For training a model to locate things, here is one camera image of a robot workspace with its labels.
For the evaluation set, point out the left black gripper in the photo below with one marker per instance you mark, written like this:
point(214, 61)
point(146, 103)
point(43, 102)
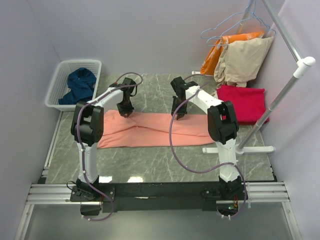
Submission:
point(127, 111)

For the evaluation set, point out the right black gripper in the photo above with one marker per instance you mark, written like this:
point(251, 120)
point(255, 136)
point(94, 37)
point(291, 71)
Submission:
point(181, 113)

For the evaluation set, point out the pink t-shirt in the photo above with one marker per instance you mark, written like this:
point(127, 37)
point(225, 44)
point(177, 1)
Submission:
point(152, 130)

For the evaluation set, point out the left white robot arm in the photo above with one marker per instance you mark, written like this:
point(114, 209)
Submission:
point(88, 127)

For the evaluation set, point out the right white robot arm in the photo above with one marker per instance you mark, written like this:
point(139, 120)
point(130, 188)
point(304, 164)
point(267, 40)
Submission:
point(222, 126)

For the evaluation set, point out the orange hanging garment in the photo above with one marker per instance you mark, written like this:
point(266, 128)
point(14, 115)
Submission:
point(209, 65)

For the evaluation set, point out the blue t-shirt in basket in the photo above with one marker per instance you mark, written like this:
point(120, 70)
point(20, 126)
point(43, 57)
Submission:
point(81, 84)

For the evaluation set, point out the white plastic laundry basket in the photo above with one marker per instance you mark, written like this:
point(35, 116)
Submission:
point(59, 87)

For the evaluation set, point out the beige hanging garment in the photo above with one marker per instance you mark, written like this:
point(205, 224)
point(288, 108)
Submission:
point(241, 61)

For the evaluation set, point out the red folded t-shirt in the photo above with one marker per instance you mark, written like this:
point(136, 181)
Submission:
point(248, 103)

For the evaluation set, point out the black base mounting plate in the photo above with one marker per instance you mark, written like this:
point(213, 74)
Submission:
point(155, 196)

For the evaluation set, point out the blue wire hanger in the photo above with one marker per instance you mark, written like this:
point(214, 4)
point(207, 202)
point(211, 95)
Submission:
point(234, 24)
point(250, 5)

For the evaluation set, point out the aluminium rail frame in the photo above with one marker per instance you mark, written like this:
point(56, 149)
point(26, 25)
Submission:
point(59, 194)

